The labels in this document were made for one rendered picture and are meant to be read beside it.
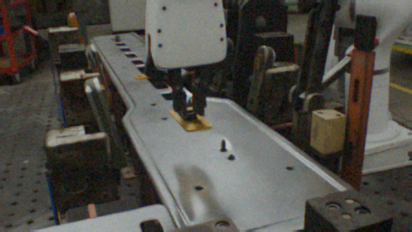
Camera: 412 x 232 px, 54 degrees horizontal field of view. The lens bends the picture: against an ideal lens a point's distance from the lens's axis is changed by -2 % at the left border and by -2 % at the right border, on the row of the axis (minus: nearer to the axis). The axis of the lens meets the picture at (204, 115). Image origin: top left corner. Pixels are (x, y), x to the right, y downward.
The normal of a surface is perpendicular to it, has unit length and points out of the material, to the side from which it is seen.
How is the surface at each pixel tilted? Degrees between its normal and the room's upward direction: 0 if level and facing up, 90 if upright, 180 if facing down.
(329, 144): 90
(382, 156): 90
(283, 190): 0
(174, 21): 90
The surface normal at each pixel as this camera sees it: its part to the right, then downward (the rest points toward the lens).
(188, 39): 0.34, 0.38
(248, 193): -0.04, -0.93
